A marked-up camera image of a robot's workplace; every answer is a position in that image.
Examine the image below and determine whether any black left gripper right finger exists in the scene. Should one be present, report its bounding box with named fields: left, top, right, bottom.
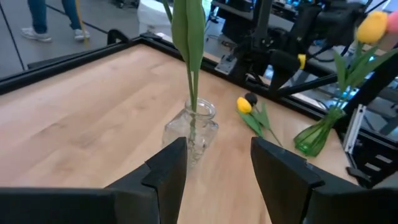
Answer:
left=250, top=136, right=398, bottom=224

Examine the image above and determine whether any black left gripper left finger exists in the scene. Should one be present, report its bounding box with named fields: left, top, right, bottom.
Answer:
left=0, top=136, right=188, bottom=224

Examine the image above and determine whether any yellow artificial tulip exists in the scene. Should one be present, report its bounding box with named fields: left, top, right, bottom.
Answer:
left=332, top=11, right=389, bottom=113
left=236, top=96, right=265, bottom=139

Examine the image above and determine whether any black artificial tulip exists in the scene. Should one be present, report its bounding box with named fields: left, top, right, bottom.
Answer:
left=244, top=92, right=284, bottom=147

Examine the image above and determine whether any red artificial tulip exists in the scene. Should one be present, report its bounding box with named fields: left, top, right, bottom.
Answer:
left=185, top=0, right=206, bottom=147
left=161, top=0, right=197, bottom=147

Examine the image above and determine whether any pink artificial tulip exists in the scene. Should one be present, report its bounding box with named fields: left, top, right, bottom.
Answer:
left=377, top=9, right=398, bottom=52

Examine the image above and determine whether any green glass vase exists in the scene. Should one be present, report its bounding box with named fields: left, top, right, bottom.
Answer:
left=293, top=105, right=346, bottom=158

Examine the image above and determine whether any clear cut-glass vase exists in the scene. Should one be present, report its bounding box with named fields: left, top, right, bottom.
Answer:
left=161, top=98, right=220, bottom=169

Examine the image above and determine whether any person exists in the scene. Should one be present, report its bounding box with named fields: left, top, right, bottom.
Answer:
left=21, top=0, right=91, bottom=43

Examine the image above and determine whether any silver metal bracket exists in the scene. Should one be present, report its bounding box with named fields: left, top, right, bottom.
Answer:
left=214, top=54, right=239, bottom=76

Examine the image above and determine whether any yellow hanging cable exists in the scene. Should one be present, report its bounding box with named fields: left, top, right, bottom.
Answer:
left=74, top=0, right=91, bottom=50

